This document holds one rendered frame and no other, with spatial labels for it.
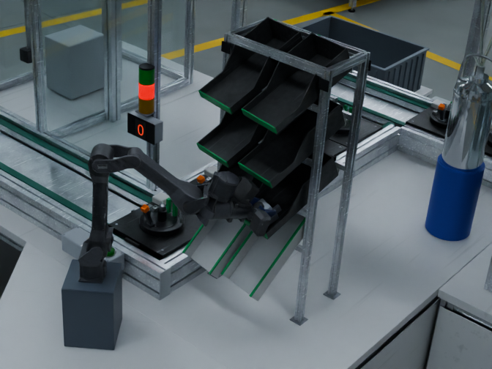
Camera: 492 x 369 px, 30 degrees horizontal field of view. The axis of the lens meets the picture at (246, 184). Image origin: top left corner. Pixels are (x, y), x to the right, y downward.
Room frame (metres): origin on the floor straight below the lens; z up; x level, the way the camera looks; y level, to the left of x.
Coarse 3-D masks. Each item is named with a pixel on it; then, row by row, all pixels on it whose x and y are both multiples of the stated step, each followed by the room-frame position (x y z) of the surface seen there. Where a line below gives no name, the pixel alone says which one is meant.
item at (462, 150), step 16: (464, 80) 2.69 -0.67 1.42; (480, 80) 2.66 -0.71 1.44; (464, 96) 2.64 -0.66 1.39; (480, 96) 2.62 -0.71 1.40; (464, 112) 2.63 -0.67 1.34; (480, 112) 2.62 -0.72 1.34; (448, 128) 2.67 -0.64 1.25; (464, 128) 2.63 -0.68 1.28; (480, 128) 2.62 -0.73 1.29; (448, 144) 2.66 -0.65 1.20; (464, 144) 2.62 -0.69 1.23; (480, 144) 2.63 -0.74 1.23; (448, 160) 2.65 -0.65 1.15; (464, 160) 2.62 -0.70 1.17; (480, 160) 2.64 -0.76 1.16
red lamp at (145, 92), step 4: (140, 84) 2.61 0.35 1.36; (152, 84) 2.62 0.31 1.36; (140, 88) 2.61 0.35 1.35; (144, 88) 2.61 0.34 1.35; (148, 88) 2.61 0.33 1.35; (152, 88) 2.62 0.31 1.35; (140, 92) 2.61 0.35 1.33; (144, 92) 2.61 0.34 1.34; (148, 92) 2.61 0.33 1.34; (152, 92) 2.62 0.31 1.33; (140, 96) 2.61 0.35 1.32; (144, 96) 2.61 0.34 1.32; (148, 96) 2.61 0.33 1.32; (152, 96) 2.62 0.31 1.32
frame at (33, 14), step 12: (36, 0) 2.99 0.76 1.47; (36, 12) 2.99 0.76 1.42; (36, 24) 2.99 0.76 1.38; (36, 36) 2.99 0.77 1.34; (36, 48) 2.99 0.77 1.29; (36, 60) 2.99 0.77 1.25; (36, 72) 2.99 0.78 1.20; (36, 84) 3.00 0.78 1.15; (36, 96) 3.00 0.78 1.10; (36, 108) 3.00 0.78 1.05; (36, 120) 3.00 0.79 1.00
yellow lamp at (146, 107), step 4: (140, 100) 2.61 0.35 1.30; (144, 100) 2.61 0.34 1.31; (148, 100) 2.61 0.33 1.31; (152, 100) 2.62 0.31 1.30; (140, 104) 2.61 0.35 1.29; (144, 104) 2.61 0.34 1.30; (148, 104) 2.61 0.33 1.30; (152, 104) 2.62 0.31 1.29; (140, 108) 2.61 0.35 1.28; (144, 108) 2.61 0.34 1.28; (148, 108) 2.61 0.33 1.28; (152, 108) 2.62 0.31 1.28; (140, 112) 2.61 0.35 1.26; (144, 112) 2.61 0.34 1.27; (148, 112) 2.61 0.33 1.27; (152, 112) 2.62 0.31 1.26
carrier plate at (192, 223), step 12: (156, 204) 2.54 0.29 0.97; (132, 216) 2.46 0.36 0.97; (192, 216) 2.48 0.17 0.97; (120, 228) 2.38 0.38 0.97; (132, 228) 2.38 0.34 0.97; (192, 228) 2.41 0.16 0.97; (144, 240) 2.33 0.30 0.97; (156, 240) 2.33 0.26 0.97; (168, 240) 2.33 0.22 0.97; (180, 240) 2.34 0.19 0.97; (156, 252) 2.27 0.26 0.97; (168, 252) 2.27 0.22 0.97
